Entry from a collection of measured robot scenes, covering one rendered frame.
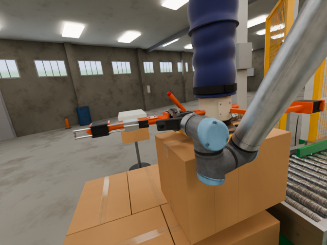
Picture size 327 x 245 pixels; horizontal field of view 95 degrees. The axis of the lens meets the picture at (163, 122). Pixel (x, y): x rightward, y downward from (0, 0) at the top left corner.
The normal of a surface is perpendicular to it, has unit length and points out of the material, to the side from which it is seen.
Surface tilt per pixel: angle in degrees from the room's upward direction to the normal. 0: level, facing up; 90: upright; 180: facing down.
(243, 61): 90
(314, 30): 102
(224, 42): 71
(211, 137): 85
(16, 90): 90
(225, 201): 90
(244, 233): 0
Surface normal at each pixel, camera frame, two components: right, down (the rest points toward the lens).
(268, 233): 0.29, 0.18
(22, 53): 0.62, 0.11
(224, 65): 0.00, -0.04
